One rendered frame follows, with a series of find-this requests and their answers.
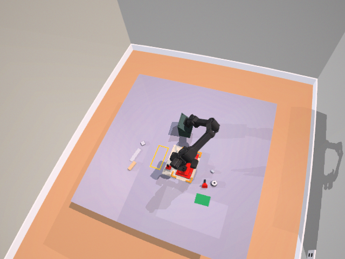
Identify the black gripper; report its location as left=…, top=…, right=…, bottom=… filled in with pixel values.
left=170, top=152, right=199, bottom=169

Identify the green flat panel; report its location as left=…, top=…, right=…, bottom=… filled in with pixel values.
left=194, top=193, right=211, bottom=206

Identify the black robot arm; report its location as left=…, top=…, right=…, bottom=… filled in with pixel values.
left=170, top=114, right=220, bottom=172

